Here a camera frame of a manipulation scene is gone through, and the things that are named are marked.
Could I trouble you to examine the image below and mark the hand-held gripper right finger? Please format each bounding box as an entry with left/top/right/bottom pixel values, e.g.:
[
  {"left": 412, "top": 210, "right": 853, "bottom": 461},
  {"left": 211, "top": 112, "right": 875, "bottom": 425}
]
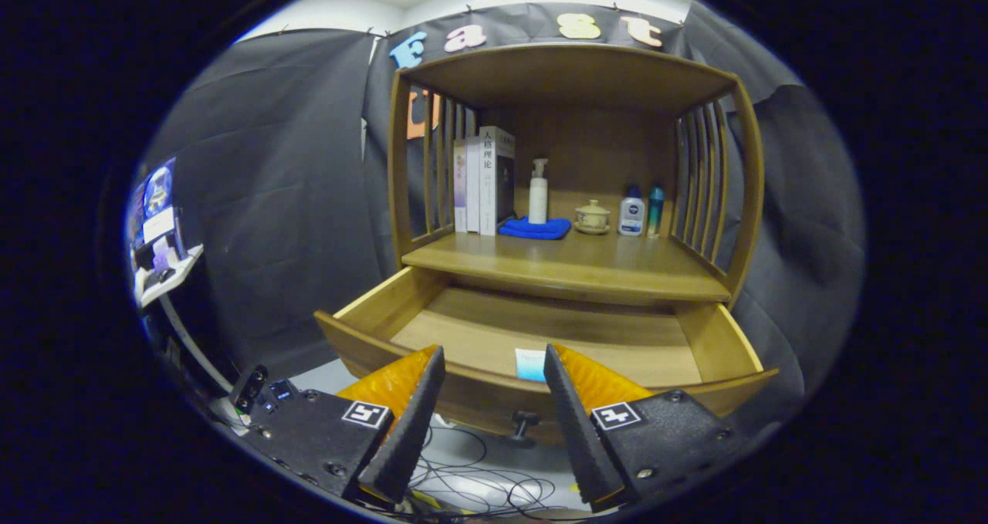
[{"left": 543, "top": 343, "right": 761, "bottom": 513}]

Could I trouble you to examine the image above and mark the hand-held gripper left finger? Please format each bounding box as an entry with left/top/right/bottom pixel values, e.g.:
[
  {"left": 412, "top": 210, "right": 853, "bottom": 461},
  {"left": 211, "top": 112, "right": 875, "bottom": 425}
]
[{"left": 255, "top": 345, "right": 447, "bottom": 505}]

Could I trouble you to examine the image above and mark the blue and white cosmetic tube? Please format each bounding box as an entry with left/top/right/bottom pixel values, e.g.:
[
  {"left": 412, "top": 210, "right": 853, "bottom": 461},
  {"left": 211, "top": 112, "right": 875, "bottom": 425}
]
[{"left": 515, "top": 347, "right": 547, "bottom": 382}]

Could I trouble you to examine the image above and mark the wooden countertop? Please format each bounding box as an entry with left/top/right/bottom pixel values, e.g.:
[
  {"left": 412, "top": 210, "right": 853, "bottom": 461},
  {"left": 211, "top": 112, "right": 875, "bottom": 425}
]
[{"left": 401, "top": 231, "right": 733, "bottom": 305}]

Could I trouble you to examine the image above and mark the wooden cabinet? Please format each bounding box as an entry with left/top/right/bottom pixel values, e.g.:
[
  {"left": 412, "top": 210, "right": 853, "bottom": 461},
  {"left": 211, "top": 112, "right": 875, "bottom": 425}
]
[{"left": 313, "top": 43, "right": 779, "bottom": 444}]

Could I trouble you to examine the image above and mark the black power strip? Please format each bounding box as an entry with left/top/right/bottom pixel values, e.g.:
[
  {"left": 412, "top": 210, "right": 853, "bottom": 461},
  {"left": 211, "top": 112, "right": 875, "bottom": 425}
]
[{"left": 230, "top": 364, "right": 298, "bottom": 418}]

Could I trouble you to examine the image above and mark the blue folded cloth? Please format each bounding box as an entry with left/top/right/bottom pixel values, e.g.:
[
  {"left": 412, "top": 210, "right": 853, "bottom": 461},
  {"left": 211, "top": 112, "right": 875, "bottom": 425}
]
[{"left": 498, "top": 215, "right": 572, "bottom": 241}]

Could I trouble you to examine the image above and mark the beige lidded teacup with saucer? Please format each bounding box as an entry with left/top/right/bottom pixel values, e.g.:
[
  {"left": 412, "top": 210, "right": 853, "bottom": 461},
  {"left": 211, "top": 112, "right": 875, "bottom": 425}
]
[{"left": 574, "top": 199, "right": 611, "bottom": 235}]

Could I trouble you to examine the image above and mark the white bottle with blue cap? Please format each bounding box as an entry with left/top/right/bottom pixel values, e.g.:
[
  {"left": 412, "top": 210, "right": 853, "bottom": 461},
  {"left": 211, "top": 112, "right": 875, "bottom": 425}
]
[{"left": 617, "top": 185, "right": 646, "bottom": 237}]

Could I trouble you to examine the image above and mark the white pump bottle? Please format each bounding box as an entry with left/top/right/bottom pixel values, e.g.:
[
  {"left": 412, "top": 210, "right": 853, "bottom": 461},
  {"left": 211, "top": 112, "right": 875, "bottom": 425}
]
[{"left": 528, "top": 158, "right": 550, "bottom": 225}]

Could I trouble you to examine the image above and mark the white book with portrait cover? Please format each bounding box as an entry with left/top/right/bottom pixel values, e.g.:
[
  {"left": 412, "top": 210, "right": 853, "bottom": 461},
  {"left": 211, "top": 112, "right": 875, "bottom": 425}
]
[{"left": 479, "top": 126, "right": 516, "bottom": 237}]

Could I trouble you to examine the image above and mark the white side desk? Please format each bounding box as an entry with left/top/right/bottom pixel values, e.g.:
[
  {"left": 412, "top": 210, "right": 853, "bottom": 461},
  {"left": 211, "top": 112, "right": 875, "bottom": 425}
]
[{"left": 135, "top": 245, "right": 232, "bottom": 394}]

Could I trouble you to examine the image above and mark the computer monitor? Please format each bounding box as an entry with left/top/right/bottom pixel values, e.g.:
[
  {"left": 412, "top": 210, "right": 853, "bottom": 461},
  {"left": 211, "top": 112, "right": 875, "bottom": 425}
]
[{"left": 128, "top": 157, "right": 186, "bottom": 272}]

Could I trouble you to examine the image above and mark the tangle of thin black cables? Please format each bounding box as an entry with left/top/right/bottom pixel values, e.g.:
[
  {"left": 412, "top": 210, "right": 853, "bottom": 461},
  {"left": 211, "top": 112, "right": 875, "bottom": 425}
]
[{"left": 401, "top": 424, "right": 591, "bottom": 522}]

